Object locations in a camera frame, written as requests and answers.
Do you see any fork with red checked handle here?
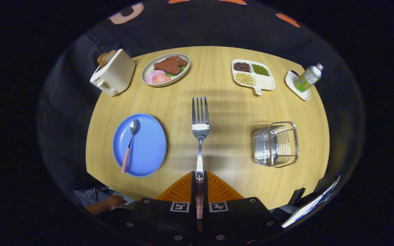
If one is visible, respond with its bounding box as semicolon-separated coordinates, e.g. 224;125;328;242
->
192;96;210;219

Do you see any white toaster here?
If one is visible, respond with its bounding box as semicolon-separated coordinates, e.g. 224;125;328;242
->
90;49;136;97

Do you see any black tablet cover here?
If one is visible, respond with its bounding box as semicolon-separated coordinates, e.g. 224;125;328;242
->
288;187;306;206

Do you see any metal wire cutlery basket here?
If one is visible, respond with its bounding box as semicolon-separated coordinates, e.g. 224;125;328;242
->
251;122;299;168

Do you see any green lettuce leaf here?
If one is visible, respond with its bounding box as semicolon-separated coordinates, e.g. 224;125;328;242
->
165;66;187;78

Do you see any oval white plate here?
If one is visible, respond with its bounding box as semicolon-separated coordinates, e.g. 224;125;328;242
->
141;53;191;87

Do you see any small white dish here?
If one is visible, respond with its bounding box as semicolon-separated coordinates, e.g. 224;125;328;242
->
285;70;311;101

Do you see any pale pink ham slice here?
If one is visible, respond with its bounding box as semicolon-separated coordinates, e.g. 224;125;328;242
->
145;70;166;84

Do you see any black backdrop cloth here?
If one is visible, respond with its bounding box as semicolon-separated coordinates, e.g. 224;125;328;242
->
38;0;365;205

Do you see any blue plate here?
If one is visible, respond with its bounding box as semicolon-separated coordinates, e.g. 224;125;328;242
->
113;113;167;177

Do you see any green label bottle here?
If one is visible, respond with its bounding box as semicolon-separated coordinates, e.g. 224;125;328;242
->
294;63;324;93

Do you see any person's grey clothing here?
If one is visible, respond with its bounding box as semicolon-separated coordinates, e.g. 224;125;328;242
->
74;184;136;207

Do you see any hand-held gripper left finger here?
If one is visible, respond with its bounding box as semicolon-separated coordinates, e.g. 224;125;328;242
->
124;171;197;244

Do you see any divided white tray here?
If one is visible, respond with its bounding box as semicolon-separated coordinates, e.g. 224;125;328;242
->
231;59;276;95

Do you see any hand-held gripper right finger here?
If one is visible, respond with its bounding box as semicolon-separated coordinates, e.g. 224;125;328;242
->
203;170;277;245

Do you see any pile of yellow soybeans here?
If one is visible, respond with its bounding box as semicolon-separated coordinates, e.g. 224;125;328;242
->
235;73;255;86

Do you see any spoon with red checked handle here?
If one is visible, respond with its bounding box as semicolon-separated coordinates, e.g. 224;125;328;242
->
121;119;141;174

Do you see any pile of green beans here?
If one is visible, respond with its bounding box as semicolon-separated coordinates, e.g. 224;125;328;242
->
252;64;270;77

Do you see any reddish pink ham slice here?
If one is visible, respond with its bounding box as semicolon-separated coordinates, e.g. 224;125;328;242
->
153;73;171;85

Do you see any brown meat piece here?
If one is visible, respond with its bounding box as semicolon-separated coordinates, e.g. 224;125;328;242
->
154;56;188;76

